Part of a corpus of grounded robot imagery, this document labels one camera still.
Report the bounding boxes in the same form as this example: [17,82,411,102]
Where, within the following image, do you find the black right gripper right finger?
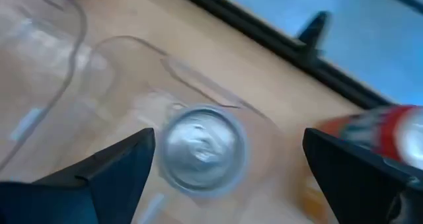
[302,127,423,224]

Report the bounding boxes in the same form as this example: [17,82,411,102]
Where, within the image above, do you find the black frame bracket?
[295,11,333,52]

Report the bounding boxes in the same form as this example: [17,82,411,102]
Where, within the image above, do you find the silver soda can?
[158,104,249,198]

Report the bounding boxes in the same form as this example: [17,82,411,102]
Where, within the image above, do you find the clear plastic bin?
[75,35,331,224]
[0,0,89,172]

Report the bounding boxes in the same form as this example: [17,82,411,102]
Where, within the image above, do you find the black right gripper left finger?
[0,127,157,224]

